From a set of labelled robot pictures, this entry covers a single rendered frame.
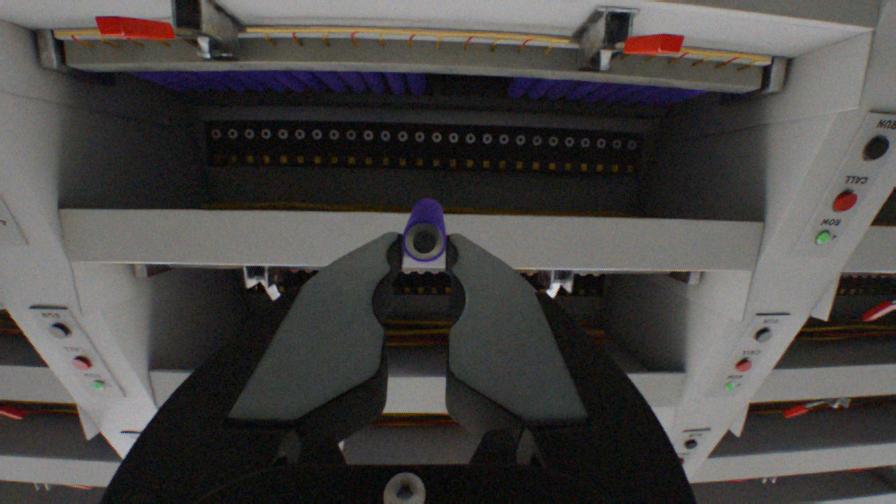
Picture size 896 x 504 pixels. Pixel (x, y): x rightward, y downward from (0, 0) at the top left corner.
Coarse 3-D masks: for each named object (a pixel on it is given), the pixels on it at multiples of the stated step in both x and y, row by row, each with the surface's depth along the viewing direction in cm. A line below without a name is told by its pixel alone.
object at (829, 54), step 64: (0, 0) 17; (64, 0) 18; (128, 0) 18; (256, 0) 19; (320, 0) 19; (384, 0) 19; (448, 0) 19; (512, 0) 19; (576, 0) 18; (640, 0) 18; (704, 0) 18; (768, 0) 18; (832, 0) 18; (0, 64) 20; (64, 64) 22; (768, 64) 24; (832, 64) 21; (576, 128) 38; (640, 128) 38; (704, 128) 33
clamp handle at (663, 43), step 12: (636, 36) 16; (648, 36) 15; (660, 36) 14; (672, 36) 14; (600, 48) 20; (612, 48) 19; (624, 48) 17; (636, 48) 16; (648, 48) 15; (660, 48) 15; (672, 48) 15; (600, 60) 21
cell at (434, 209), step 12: (420, 204) 16; (432, 204) 16; (420, 216) 13; (432, 216) 13; (408, 228) 12; (420, 228) 12; (432, 228) 12; (444, 228) 13; (408, 240) 12; (420, 240) 12; (432, 240) 12; (444, 240) 12; (408, 252) 13; (420, 252) 12; (432, 252) 13
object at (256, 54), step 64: (128, 64) 23; (192, 64) 23; (256, 64) 23; (320, 64) 23; (384, 64) 23; (448, 64) 23; (512, 64) 24; (576, 64) 24; (640, 64) 24; (704, 64) 24
